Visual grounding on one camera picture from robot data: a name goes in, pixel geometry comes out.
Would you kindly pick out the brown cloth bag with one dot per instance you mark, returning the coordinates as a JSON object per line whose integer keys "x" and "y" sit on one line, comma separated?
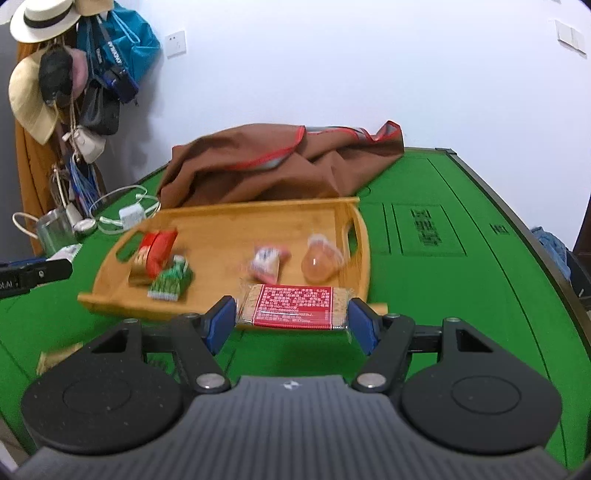
{"x": 277, "y": 161}

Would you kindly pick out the red cracker packet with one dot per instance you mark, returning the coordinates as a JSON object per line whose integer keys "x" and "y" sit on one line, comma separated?
{"x": 295, "y": 307}

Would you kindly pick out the beige sun hat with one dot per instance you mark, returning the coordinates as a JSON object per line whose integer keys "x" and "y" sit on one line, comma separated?
{"x": 32, "y": 101}

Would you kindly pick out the white charger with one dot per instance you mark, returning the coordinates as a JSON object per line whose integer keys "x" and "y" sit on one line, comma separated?
{"x": 131, "y": 217}

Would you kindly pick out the black shoulder bag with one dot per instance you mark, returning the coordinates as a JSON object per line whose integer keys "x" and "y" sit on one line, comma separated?
{"x": 101, "y": 113}

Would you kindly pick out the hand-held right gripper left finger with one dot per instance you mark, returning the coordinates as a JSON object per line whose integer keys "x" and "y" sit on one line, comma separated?
{"x": 221, "y": 323}

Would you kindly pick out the round white device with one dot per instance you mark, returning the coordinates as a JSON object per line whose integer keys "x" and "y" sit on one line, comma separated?
{"x": 85, "y": 227}

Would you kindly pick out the white straw hat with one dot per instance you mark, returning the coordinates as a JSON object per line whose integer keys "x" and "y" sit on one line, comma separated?
{"x": 41, "y": 23}

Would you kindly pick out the small white purse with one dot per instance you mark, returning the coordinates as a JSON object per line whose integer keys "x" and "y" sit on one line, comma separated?
{"x": 87, "y": 145}

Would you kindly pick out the white wall switch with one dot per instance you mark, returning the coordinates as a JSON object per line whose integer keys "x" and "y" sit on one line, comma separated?
{"x": 570, "y": 34}

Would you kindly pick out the blue cloth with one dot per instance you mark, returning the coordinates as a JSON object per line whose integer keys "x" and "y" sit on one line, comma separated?
{"x": 549, "y": 251}

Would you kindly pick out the pink pastry packet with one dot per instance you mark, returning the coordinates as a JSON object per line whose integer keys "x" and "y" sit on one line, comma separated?
{"x": 268, "y": 263}

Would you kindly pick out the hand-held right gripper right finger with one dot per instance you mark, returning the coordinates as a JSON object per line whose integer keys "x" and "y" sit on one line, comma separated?
{"x": 362, "y": 323}

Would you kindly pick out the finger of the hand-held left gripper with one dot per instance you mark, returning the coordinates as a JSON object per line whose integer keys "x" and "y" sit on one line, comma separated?
{"x": 48, "y": 272}

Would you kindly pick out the orange jelly cup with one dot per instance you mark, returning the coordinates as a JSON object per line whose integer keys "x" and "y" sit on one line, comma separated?
{"x": 321, "y": 261}

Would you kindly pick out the blue bag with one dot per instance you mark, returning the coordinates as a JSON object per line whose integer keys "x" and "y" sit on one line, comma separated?
{"x": 124, "y": 41}

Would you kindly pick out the wooden tray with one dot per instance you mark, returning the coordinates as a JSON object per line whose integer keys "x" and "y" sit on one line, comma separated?
{"x": 221, "y": 230}

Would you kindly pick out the black cap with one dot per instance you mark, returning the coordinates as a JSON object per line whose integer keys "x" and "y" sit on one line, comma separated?
{"x": 55, "y": 74}

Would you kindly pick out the steel cup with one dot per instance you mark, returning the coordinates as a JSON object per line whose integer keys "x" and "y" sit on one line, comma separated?
{"x": 55, "y": 233}

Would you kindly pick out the brown peanut packet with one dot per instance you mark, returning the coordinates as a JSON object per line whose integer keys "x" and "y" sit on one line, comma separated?
{"x": 57, "y": 360}

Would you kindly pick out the green pea packet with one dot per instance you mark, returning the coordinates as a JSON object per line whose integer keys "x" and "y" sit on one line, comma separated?
{"x": 171, "y": 279}

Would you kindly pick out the red nut packet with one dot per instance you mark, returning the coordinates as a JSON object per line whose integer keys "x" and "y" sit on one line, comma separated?
{"x": 154, "y": 251}

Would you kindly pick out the white wall socket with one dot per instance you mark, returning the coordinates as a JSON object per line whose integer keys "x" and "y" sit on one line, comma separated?
{"x": 176, "y": 44}

